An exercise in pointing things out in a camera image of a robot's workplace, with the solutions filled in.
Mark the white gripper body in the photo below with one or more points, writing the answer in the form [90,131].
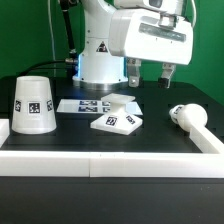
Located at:
[136,33]

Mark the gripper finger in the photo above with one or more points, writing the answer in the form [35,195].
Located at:
[133,71]
[167,74]

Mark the white lamp bulb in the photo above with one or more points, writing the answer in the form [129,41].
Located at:
[188,115]

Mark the white lamp base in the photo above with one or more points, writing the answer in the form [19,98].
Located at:
[117,119]

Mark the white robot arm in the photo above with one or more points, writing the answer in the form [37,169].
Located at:
[97,67]

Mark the white lamp shade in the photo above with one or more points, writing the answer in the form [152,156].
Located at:
[33,111]

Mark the white marker sheet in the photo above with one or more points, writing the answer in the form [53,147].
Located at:
[83,106]

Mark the white right fence wall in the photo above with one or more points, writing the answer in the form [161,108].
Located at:
[207,142]

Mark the white fence wall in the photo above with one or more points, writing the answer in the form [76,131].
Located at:
[207,142]
[4,130]
[101,164]

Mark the white front fence wall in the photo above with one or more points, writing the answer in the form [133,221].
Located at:
[101,164]

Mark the white left fence wall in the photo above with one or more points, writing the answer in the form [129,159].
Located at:
[4,130]

